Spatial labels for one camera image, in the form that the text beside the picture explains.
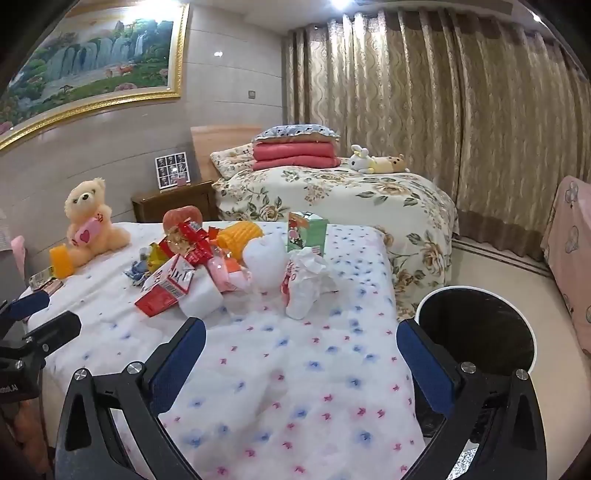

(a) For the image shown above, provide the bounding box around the white tissue pack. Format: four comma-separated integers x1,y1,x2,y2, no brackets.
178,266,223,320

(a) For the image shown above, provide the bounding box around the pink heart cloth cover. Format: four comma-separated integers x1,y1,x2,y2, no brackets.
541,176,591,355

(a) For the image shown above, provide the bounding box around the folded red quilt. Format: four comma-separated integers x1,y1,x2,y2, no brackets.
252,142,341,171

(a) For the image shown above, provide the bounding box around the white black trash bin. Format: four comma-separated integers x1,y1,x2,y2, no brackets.
415,285,538,376

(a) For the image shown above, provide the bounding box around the red white cigarette box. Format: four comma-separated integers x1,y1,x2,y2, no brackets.
134,254,195,317

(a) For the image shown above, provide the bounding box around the white paper bag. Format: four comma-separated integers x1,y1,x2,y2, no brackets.
280,247,339,320

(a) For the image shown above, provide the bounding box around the pink orange plastic bag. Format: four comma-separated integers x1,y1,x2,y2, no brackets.
206,256,250,293

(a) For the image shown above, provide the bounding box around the wooden headboard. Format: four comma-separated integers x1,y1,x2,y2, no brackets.
190,125,262,182

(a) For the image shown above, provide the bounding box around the red snack wrapper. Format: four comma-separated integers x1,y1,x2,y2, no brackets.
160,219,213,267

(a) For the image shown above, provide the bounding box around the green drink carton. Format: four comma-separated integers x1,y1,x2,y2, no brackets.
287,211,329,256

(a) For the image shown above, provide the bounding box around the floral bedspread bed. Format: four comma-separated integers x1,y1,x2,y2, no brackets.
213,166,459,318

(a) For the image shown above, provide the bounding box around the gold framed landscape painting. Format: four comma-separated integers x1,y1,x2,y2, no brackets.
1,1,190,149

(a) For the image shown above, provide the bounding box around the red apple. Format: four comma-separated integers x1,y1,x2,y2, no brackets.
162,205,204,233

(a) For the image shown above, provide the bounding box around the blue white wrapper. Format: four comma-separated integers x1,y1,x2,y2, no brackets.
124,258,150,287

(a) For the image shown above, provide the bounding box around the yellow bear plush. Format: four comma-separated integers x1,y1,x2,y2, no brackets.
370,155,410,174

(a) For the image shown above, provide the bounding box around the wooden nightstand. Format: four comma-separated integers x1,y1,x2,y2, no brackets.
131,181,219,223

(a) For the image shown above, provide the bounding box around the black white photo sheet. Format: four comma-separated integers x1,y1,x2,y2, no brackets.
154,152,190,190

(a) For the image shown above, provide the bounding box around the white rabbit plush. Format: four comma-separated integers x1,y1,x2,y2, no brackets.
348,144,375,174

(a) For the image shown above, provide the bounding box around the floral pillow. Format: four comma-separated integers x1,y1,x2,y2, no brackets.
211,143,256,179

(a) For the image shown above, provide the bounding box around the cream teddy bear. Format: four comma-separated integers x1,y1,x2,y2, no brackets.
64,177,130,268

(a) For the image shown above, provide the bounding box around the orange juice cup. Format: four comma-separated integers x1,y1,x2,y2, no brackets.
49,244,75,280

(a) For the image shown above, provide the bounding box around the white dotted bed blanket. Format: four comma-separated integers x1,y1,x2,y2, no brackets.
28,223,425,479

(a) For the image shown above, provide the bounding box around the blue dotted pillow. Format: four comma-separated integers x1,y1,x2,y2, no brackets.
252,124,339,144

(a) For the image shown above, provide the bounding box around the beige patterned curtain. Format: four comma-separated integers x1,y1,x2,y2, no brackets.
283,8,590,259

